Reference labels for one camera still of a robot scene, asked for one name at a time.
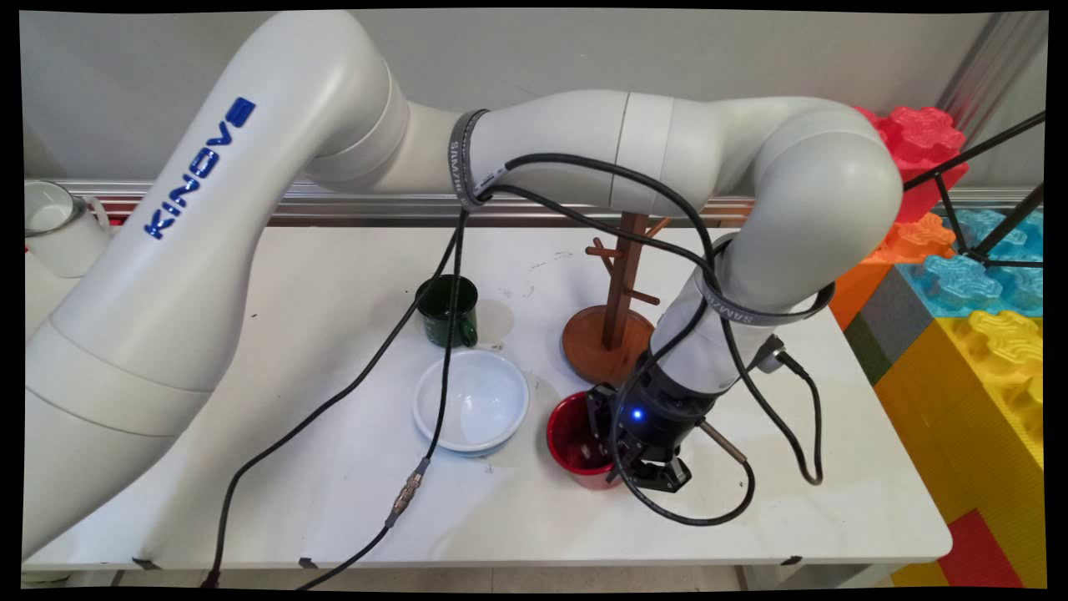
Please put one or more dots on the white bowl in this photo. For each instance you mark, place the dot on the white bowl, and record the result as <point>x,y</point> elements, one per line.
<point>484,401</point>

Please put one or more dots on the blue toy block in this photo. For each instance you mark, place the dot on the blue toy block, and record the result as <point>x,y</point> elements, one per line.
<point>959,284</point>

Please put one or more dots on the dark green toy block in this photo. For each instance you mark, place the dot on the dark green toy block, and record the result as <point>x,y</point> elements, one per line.
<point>868,351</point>

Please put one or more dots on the black tripod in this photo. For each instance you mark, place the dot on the black tripod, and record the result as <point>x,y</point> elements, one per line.
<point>1010,221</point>

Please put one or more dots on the aluminium rail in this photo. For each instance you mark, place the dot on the aluminium rail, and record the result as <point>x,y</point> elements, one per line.
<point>334,204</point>

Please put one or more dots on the white mug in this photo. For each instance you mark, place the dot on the white mug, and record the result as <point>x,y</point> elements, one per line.
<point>67,246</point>

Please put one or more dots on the small red toy block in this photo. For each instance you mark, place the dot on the small red toy block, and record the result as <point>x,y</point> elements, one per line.
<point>976,551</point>

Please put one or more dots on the big red toy block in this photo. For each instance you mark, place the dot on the big red toy block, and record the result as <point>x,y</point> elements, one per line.
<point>926,142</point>

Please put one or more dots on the big yellow toy block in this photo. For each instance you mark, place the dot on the big yellow toy block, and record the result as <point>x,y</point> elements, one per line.
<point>959,417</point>

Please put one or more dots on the dark green mug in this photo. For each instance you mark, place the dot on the dark green mug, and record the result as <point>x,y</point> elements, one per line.
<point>434,321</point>

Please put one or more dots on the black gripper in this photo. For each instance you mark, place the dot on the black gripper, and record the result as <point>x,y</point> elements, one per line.
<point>659,409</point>

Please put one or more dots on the red enamel mug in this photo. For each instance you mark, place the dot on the red enamel mug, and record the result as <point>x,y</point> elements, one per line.
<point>567,434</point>

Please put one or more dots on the grey toy block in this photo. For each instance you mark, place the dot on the grey toy block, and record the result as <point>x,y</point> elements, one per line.
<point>897,313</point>

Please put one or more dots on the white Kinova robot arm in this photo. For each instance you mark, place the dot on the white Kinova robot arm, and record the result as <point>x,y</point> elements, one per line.
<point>167,292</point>

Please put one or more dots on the orange toy block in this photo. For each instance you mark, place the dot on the orange toy block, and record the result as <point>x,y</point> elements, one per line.
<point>918,238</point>

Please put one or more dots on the brown wooden mug tree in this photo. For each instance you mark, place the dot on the brown wooden mug tree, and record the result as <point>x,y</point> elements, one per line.
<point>605,346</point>

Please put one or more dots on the aluminium post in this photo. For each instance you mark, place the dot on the aluminium post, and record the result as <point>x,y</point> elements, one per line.
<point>993,67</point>

